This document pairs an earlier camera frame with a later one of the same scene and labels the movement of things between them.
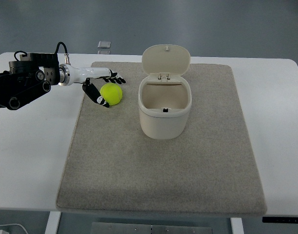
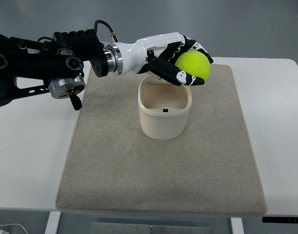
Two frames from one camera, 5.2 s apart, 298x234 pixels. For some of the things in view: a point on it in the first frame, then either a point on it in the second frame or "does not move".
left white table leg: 53,223 does not move
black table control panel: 283,219 does not move
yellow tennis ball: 111,93 -> 194,63
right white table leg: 236,225 does not move
